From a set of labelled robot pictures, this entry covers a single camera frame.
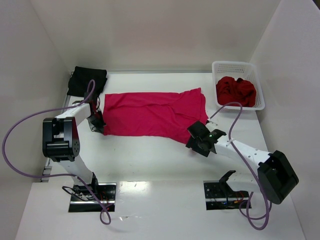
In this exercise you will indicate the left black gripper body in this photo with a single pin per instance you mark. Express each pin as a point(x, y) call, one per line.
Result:
point(95, 122)

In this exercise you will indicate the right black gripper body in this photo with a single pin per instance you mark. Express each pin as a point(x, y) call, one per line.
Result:
point(197, 135)

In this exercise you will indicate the pink t-shirt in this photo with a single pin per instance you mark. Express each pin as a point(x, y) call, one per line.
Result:
point(154, 114)

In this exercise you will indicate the dark red t-shirt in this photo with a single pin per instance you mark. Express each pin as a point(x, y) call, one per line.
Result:
point(229, 89)

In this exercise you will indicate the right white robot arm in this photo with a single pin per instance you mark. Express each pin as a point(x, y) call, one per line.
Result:
point(270, 173)

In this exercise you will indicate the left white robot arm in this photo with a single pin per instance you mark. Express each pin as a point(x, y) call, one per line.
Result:
point(61, 142)

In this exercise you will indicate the black folded t-shirt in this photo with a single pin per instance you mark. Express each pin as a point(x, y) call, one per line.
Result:
point(80, 78)

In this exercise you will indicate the white plastic basket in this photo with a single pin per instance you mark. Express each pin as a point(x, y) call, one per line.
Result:
point(237, 69)

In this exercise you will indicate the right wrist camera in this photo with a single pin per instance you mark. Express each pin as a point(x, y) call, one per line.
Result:
point(212, 122)

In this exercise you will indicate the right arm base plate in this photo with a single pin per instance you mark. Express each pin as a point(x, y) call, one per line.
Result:
point(216, 199)

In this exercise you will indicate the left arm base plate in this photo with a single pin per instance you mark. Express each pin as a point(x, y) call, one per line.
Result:
point(86, 203)

